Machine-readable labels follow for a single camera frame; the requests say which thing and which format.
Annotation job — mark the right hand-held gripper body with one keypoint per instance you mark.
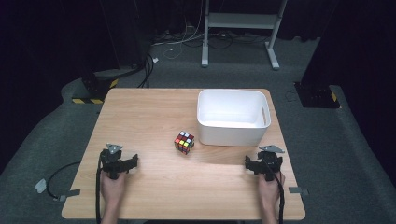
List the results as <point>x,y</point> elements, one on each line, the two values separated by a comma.
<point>267,163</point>

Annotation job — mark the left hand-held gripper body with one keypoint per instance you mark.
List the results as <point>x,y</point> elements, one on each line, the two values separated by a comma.
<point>112,163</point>

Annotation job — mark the white plastic bin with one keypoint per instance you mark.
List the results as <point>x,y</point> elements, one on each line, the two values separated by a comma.
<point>232,132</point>

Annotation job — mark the multicoloured puzzle cube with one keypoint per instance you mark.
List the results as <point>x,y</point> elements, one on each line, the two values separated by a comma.
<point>184,142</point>

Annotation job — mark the person's left hand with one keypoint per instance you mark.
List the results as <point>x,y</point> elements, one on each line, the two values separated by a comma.
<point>112,186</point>

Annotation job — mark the person's right hand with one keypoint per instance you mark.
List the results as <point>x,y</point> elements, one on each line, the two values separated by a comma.
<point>269,188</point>

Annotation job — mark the grey table edge clamp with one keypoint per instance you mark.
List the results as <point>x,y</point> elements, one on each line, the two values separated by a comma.
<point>69,194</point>
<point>298,190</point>

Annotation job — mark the black stand base striped tape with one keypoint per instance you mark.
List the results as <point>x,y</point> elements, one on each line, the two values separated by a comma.
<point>93,90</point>

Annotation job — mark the black stand base yellow mark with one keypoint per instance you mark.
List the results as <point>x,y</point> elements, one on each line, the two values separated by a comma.
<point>316,95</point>

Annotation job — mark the white metal frame stand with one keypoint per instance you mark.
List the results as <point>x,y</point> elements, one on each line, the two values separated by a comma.
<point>241,20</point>

